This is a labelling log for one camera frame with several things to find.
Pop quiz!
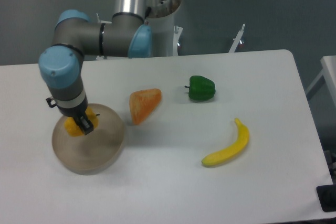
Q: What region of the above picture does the white side table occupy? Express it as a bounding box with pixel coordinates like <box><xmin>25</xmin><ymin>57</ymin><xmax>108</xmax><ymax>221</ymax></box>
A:
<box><xmin>305</xmin><ymin>56</ymin><xmax>335</xmax><ymax>104</ymax></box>

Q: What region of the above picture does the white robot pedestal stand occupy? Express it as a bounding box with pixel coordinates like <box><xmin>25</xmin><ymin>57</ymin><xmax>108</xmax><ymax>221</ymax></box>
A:
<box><xmin>145</xmin><ymin>0</ymin><xmax>183</xmax><ymax>57</ymax></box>

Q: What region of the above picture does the yellow banana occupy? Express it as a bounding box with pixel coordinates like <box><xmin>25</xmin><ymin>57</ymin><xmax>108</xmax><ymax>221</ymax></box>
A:
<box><xmin>201</xmin><ymin>118</ymin><xmax>250</xmax><ymax>167</ymax></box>

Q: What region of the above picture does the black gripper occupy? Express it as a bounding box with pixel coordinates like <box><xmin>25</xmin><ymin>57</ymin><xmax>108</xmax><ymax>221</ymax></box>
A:
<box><xmin>46</xmin><ymin>97</ymin><xmax>94</xmax><ymax>135</ymax></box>

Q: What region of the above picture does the green bell pepper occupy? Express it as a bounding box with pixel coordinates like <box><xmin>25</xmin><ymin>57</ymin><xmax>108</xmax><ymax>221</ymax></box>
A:
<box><xmin>184</xmin><ymin>76</ymin><xmax>216</xmax><ymax>101</ymax></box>

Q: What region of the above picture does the beige round plate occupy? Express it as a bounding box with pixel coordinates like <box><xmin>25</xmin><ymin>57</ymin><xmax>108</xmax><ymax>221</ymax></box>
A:
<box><xmin>52</xmin><ymin>103</ymin><xmax>125</xmax><ymax>175</ymax></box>

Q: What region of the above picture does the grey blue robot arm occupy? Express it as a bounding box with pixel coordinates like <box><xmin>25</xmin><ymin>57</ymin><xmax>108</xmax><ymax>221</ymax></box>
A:
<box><xmin>38</xmin><ymin>0</ymin><xmax>160</xmax><ymax>135</ymax></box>

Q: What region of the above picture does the yellow bell pepper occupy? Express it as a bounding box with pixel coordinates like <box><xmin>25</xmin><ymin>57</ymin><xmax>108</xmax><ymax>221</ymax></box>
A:
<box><xmin>64</xmin><ymin>107</ymin><xmax>101</xmax><ymax>137</ymax></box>

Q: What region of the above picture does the orange triangular sandwich piece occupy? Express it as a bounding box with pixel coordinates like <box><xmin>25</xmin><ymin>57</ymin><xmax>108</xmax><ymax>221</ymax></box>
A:
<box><xmin>129</xmin><ymin>88</ymin><xmax>162</xmax><ymax>125</ymax></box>

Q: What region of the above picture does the black box at table edge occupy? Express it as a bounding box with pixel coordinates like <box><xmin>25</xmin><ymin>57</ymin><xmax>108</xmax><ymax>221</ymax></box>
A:
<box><xmin>316</xmin><ymin>184</ymin><xmax>336</xmax><ymax>212</ymax></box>

